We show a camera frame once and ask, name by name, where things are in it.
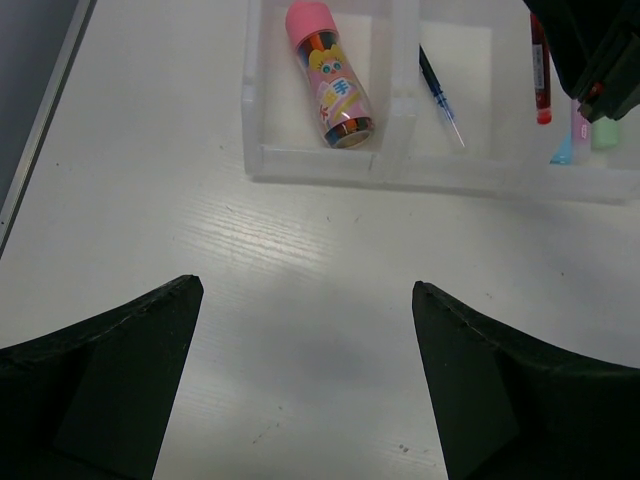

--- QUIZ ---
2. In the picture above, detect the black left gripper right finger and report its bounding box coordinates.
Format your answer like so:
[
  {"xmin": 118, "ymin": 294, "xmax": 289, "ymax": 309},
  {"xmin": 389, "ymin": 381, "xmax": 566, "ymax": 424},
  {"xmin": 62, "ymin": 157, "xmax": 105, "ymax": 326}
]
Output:
[{"xmin": 412, "ymin": 282, "xmax": 639, "ymax": 479}]

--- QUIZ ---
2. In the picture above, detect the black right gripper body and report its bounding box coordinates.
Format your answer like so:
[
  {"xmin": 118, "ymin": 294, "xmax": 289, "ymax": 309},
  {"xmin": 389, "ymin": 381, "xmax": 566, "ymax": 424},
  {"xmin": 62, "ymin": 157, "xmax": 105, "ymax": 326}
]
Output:
[{"xmin": 525, "ymin": 0, "xmax": 639, "ymax": 123}]

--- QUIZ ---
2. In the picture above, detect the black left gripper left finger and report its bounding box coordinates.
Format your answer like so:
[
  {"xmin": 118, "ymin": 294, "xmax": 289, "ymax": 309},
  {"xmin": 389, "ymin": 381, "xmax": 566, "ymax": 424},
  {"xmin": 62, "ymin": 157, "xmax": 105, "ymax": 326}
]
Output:
[{"xmin": 1, "ymin": 275, "xmax": 204, "ymax": 479}]

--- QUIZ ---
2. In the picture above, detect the red pen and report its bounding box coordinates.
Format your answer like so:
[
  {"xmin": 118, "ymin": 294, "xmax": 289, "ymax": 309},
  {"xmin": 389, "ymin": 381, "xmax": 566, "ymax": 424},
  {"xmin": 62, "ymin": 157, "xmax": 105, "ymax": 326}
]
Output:
[{"xmin": 529, "ymin": 13, "xmax": 552, "ymax": 125}]

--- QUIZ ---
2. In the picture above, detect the pink highlighter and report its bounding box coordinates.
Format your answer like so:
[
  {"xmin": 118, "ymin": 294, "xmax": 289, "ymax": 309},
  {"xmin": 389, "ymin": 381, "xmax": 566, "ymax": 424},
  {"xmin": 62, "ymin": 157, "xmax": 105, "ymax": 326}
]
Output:
[{"xmin": 571, "ymin": 100, "xmax": 591, "ymax": 165}]

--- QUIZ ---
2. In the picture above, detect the green highlighter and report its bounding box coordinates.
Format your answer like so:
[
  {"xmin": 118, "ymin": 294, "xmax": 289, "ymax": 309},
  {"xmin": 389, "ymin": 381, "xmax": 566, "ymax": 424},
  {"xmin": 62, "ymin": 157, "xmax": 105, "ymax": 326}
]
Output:
[{"xmin": 591, "ymin": 117, "xmax": 620, "ymax": 151}]

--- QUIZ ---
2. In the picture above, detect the dark blue pen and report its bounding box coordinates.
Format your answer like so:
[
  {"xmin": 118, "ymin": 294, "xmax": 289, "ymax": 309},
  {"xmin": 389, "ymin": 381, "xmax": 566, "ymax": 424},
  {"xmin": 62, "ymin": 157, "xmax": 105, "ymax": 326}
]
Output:
[{"xmin": 419, "ymin": 45, "xmax": 466, "ymax": 150}]

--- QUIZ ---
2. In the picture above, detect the pink-lidded small bottle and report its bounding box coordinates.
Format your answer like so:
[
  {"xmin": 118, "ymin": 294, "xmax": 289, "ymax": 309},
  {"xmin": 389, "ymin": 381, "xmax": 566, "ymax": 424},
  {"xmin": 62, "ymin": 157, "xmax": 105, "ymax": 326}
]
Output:
[{"xmin": 285, "ymin": 1, "xmax": 375, "ymax": 149}]

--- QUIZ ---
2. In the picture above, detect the blue highlighter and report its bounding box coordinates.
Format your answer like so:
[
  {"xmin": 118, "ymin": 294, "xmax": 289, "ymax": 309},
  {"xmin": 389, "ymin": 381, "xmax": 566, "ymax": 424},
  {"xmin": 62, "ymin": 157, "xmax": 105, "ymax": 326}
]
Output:
[{"xmin": 550, "ymin": 133, "xmax": 573, "ymax": 165}]

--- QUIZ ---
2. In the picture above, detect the white three-compartment tray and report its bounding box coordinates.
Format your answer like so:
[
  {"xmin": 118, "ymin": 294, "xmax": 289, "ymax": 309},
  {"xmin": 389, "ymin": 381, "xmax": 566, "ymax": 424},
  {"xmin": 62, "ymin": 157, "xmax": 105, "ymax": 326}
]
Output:
[{"xmin": 241, "ymin": 1, "xmax": 639, "ymax": 203}]

